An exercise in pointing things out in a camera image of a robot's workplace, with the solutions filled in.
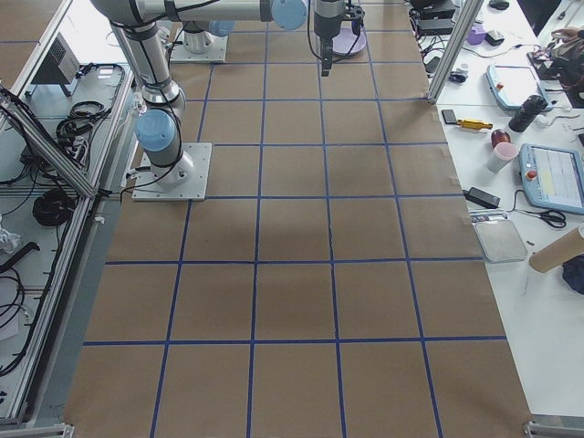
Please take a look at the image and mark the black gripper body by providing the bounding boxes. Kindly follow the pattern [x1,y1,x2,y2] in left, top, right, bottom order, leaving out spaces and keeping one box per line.
[313,0,343,41]

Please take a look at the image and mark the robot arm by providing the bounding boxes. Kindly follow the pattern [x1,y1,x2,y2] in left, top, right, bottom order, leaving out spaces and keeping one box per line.
[182,20,235,55]
[93,1,364,188]

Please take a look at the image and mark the lilac plate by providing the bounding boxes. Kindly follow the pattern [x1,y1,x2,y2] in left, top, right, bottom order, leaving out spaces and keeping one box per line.
[333,27,367,57]

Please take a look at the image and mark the white pink cup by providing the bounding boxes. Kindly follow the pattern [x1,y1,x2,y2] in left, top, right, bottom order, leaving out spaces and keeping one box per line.
[485,141,518,173]

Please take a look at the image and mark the black electronics box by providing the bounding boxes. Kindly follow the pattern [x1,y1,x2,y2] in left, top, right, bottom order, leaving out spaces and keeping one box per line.
[416,9,455,36]

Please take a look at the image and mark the white blue small device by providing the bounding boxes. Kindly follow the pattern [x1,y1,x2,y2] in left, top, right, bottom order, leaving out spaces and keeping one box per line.
[448,63,469,84]

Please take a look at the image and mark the black phone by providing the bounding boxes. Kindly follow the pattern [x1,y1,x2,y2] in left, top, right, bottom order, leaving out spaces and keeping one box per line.
[441,109,458,125]

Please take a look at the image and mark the yellow black tool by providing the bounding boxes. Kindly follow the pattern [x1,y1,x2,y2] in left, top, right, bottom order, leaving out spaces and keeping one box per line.
[456,119,494,130]

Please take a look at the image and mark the black computer mouse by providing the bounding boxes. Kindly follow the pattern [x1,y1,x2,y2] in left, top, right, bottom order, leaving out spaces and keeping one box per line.
[488,0,510,11]

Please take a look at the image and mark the blue teach pendant far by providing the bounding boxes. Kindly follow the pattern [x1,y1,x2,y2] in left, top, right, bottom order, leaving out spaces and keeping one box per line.
[485,64,553,112]

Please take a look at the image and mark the blue teach pendant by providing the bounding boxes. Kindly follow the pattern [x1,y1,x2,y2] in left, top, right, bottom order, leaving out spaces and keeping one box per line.
[485,64,553,112]
[518,143,583,215]

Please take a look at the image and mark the black power brick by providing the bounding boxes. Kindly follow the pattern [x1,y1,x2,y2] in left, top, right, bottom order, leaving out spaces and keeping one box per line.
[463,187,500,209]

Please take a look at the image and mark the black thermos bottle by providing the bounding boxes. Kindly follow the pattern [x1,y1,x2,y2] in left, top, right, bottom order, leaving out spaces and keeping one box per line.
[508,95,548,132]

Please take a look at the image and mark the clear plastic tray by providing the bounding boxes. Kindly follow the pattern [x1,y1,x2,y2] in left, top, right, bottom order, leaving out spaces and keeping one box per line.
[469,209,527,264]

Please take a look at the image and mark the blue teach pendant near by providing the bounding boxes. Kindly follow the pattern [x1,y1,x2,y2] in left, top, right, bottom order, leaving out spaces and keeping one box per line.
[518,143,583,215]

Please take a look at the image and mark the grey control box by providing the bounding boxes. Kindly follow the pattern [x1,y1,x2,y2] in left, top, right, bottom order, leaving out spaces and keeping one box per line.
[25,32,80,97]

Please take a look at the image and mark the black scissors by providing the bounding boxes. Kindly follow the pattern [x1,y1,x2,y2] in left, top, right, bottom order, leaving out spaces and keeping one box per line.
[524,210,567,229]

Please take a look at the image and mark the cardboard tube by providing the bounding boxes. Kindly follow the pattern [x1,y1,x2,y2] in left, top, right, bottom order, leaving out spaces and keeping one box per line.
[528,224,583,273]

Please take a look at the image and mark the dark blue cloth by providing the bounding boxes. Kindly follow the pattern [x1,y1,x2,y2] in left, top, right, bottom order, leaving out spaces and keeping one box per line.
[562,255,584,295]

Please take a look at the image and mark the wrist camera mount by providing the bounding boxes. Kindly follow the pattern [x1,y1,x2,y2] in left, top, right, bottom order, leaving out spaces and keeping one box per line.
[342,1,365,37]

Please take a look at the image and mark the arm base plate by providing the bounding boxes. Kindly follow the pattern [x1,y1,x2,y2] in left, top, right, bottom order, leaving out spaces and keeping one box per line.
[170,30,228,64]
[131,142,213,202]

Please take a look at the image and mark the aluminium frame post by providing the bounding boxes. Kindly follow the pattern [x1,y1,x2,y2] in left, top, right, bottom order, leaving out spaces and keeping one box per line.
[426,0,483,104]

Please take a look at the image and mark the black cable bundle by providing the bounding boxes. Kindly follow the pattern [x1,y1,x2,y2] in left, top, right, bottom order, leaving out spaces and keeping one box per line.
[55,100,113,148]

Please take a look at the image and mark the coiled black cable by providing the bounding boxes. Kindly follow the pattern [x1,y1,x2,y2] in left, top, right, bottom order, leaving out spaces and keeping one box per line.
[32,187,77,227]

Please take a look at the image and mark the aluminium frame rail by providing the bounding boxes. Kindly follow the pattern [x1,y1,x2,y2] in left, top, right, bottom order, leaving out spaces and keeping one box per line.
[1,86,98,198]

